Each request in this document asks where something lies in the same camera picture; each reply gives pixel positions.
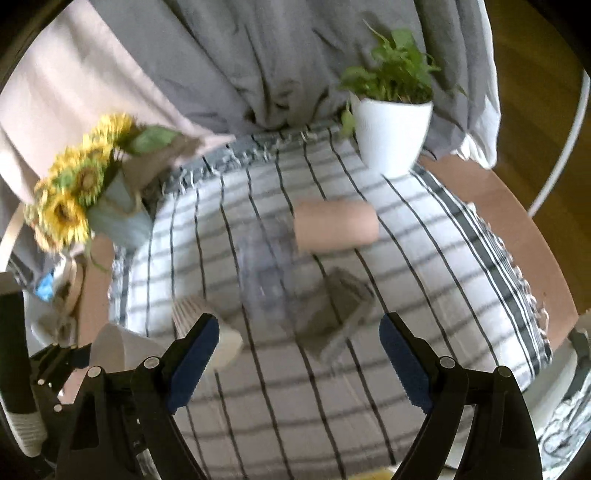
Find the white cup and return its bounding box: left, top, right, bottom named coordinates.
left=89, top=323, right=164, bottom=373

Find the checkered paper cup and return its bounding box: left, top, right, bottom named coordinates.
left=172, top=295, right=243, bottom=375

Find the pink cup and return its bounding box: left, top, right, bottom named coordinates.
left=294, top=200, right=379, bottom=253

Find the smoky grey square glass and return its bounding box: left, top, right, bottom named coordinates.
left=295, top=268, right=375, bottom=364

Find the plaid grey white tablecloth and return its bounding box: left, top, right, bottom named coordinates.
left=109, top=125, right=552, bottom=479

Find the sunflower bouquet in blue vase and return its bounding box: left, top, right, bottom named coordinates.
left=24, top=113, right=180, bottom=254

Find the green plant in white pot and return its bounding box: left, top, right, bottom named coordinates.
left=339, top=28, right=441, bottom=179

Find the beige cloth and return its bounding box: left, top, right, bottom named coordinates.
left=1, top=1, right=234, bottom=203

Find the grey blanket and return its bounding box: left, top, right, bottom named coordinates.
left=94, top=1, right=501, bottom=168

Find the white chair frame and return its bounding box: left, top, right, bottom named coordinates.
left=527, top=71, right=591, bottom=219

